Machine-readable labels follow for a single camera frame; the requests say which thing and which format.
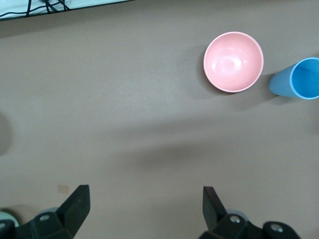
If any blue ribbed cup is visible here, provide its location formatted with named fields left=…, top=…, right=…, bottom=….
left=269, top=57, right=319, bottom=100

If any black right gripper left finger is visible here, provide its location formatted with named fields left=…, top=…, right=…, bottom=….
left=0, top=184, right=90, bottom=239

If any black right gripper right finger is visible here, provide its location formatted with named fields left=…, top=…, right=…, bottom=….
left=200, top=186, right=301, bottom=239

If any pale green bowl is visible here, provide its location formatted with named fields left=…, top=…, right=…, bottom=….
left=0, top=211, right=20, bottom=228

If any pink bowl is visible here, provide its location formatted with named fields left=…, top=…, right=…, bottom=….
left=203, top=31, right=264, bottom=94

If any black cable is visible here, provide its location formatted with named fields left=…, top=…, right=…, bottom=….
left=57, top=0, right=73, bottom=12
left=39, top=0, right=57, bottom=13

